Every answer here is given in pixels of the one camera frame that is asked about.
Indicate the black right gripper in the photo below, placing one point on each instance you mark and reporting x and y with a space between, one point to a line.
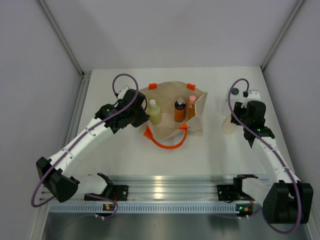
237 108

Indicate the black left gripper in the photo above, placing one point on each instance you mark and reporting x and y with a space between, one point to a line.
144 117

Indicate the green pump lotion bottle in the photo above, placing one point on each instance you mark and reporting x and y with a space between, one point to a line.
154 111

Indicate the white square bottle black cap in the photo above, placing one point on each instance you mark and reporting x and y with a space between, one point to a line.
232 95

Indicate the cream cylindrical bottle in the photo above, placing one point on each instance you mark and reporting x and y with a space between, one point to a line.
228 127

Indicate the beige canvas bag orange handles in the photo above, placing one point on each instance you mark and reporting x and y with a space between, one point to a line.
169 134

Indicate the orange bottle blue spray top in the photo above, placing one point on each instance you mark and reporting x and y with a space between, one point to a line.
179 110

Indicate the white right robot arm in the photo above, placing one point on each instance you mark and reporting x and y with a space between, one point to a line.
288 200

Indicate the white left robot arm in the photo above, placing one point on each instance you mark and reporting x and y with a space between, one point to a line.
57 172

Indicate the amber bottle pink cap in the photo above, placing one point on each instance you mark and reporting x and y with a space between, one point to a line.
190 107

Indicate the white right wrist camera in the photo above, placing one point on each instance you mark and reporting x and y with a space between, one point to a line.
250 95

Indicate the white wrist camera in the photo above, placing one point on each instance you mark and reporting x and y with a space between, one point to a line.
250 95
120 95

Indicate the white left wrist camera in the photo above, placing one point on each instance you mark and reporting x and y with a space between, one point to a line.
120 95

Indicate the aluminium rail base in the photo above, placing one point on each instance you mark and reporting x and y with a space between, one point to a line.
161 189

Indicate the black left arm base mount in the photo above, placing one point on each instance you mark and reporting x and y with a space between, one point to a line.
112 192

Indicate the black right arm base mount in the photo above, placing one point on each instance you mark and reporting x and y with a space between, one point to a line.
230 193

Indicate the right aluminium frame post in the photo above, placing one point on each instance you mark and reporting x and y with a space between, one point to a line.
293 14

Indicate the aluminium frame post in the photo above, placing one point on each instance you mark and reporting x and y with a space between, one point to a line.
43 6
293 14

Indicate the slotted grey cable duct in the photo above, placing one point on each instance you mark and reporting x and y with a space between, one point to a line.
146 208

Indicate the left aluminium frame post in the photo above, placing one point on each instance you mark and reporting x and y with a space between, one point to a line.
43 6

